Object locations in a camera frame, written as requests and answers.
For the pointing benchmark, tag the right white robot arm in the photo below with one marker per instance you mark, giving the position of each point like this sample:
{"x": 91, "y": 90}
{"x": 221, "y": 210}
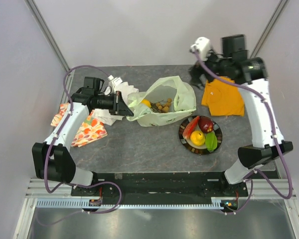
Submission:
{"x": 249, "y": 75}

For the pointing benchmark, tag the light green plastic bag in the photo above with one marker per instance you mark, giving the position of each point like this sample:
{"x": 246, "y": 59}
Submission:
{"x": 183, "y": 102}

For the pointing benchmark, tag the right aluminium frame post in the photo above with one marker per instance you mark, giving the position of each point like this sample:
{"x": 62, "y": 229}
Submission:
{"x": 262, "y": 24}

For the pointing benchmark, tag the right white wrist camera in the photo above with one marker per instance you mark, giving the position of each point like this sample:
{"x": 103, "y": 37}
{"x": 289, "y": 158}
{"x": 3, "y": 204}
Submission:
{"x": 202, "y": 47}

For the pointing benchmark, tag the aluminium frame post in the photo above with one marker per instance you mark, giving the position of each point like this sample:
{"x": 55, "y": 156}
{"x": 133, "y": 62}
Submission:
{"x": 262, "y": 24}
{"x": 47, "y": 33}

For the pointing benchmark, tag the green fake fruit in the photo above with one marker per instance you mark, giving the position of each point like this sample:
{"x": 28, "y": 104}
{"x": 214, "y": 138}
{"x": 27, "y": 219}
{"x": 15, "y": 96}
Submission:
{"x": 211, "y": 141}

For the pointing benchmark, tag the white crumpled cloth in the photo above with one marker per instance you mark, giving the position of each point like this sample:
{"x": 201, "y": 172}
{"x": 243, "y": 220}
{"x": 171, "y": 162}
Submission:
{"x": 103, "y": 115}

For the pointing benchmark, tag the dark red fake apple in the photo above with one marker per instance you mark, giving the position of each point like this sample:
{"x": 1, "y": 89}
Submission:
{"x": 205, "y": 124}

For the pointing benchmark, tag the dark rimmed ceramic plate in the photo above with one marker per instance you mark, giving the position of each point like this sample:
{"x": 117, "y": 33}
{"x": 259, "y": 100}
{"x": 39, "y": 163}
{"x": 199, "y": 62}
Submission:
{"x": 201, "y": 150}

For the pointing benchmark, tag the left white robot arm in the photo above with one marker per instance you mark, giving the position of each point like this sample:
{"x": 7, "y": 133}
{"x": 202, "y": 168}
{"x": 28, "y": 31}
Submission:
{"x": 52, "y": 159}

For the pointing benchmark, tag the left aluminium frame post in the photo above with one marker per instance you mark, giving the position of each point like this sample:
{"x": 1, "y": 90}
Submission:
{"x": 47, "y": 33}

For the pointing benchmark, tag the brown fake longan bunch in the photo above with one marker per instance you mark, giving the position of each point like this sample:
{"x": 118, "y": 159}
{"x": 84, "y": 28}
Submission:
{"x": 161, "y": 107}

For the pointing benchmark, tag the aluminium front rail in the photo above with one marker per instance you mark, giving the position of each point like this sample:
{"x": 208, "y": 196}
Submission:
{"x": 261, "y": 190}

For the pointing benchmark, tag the yellow fake fruit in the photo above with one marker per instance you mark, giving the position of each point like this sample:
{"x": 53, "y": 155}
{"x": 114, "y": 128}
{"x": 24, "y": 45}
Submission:
{"x": 197, "y": 138}

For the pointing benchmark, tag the grey slotted cable duct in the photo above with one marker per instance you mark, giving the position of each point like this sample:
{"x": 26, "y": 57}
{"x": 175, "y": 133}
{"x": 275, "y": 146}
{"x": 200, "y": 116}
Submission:
{"x": 78, "y": 203}

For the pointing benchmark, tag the orange red fake fruit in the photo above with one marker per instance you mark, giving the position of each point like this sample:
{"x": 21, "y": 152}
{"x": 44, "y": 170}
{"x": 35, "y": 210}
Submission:
{"x": 190, "y": 127}

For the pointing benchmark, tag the orange floral cloth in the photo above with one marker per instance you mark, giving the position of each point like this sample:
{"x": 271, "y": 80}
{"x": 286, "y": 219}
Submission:
{"x": 90, "y": 130}

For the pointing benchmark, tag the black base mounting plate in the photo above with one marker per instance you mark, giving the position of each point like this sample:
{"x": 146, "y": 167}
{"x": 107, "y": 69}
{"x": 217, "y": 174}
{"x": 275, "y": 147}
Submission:
{"x": 205, "y": 184}

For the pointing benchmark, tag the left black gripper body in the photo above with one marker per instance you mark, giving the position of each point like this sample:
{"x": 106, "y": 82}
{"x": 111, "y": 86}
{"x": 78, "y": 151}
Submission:
{"x": 110, "y": 102}

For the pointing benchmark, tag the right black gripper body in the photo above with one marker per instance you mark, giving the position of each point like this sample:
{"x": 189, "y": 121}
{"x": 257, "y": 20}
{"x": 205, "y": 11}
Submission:
{"x": 218, "y": 66}

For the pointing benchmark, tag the orange folded cloth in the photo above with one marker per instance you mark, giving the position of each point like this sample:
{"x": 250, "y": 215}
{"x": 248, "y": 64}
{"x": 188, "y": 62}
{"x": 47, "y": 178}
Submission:
{"x": 222, "y": 99}

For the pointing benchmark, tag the orange fake citrus fruit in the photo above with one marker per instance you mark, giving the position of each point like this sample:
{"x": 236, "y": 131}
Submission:
{"x": 146, "y": 102}

